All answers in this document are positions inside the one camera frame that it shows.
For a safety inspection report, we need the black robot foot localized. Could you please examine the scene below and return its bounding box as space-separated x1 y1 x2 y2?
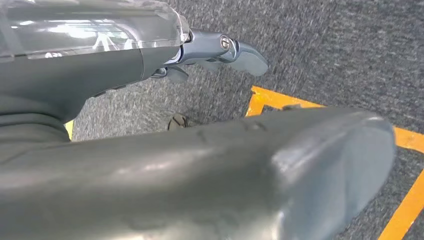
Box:
167 113 190 131

